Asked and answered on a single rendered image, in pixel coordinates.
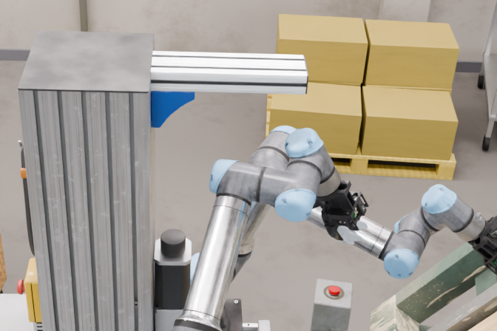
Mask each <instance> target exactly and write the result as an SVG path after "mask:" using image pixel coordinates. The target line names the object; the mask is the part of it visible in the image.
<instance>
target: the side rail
mask: <svg viewBox="0 0 497 331"><path fill-rule="evenodd" d="M486 270H488V268H487V267H486V266H484V261H483V256H482V255H481V254H480V253H478V252H477V251H476V250H474V249H473V247H472V245H470V244H469V243H468V242H465V243H464V244H463V245H462V246H460V247H459V248H457V249H456V250H454V251H453V252H452V253H451V254H449V255H448V256H446V257H445V258H443V260H441V261H440V262H438V263H437V264H436V265H434V266H432V268H430V269H429V270H427V271H426V272H425V273H423V274H422V275H421V276H419V277H418V278H417V279H415V280H414V281H412V282H411V283H410V284H408V285H407V286H406V287H404V288H403V289H401V290H400V291H399V292H398V293H396V306H397V307H398V308H399V309H400V310H402V311H403V312H404V313H406V314H407V315H409V316H410V317H411V318H412V319H414V320H415V321H417V322H418V323H420V324H421V323H422V322H423V321H424V320H426V319H427V318H429V317H431V316H432V315H433V314H434V313H436V312H438V311H439V310H440V309H441V308H443V307H445V306H446V305H448V304H449V303H450V302H452V301H453V300H455V299H456V298H458V297H459V296H460V295H462V294H463V293H465V292H467V291H468V290H469V289H470V288H472V287H474V286H475V285H476V281H475V278H476V277H478V276H479V275H481V274H482V273H483V272H484V271H486Z"/></svg>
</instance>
